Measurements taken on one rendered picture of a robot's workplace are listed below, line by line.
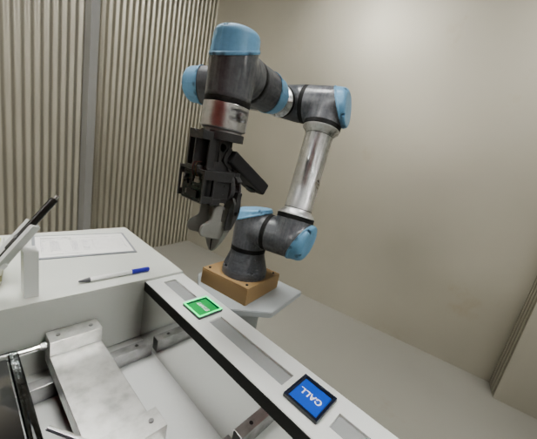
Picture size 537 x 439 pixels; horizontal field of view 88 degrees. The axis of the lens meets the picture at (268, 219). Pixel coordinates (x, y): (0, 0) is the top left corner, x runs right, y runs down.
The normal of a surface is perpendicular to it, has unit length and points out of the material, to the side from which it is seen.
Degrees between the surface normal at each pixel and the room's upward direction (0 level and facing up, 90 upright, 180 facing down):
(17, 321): 90
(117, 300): 90
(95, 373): 0
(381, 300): 90
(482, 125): 90
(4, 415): 0
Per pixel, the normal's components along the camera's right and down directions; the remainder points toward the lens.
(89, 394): 0.19, -0.95
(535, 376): -0.53, 0.10
